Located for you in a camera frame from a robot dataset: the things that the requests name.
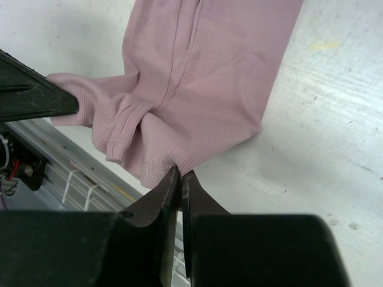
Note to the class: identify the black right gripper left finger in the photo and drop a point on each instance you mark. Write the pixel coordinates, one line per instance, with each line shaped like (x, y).
(133, 247)

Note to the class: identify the mauve tank top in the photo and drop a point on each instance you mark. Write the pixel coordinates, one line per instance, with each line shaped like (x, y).
(197, 79)

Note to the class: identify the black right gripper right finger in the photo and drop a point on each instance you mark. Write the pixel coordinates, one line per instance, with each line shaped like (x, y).
(224, 249)

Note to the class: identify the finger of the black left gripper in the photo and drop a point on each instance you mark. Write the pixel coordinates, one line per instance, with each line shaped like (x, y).
(26, 94)

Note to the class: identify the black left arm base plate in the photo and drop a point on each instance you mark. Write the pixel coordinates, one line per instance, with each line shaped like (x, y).
(20, 162)

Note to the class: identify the aluminium rail frame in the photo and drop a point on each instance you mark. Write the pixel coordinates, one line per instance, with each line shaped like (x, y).
(75, 182)

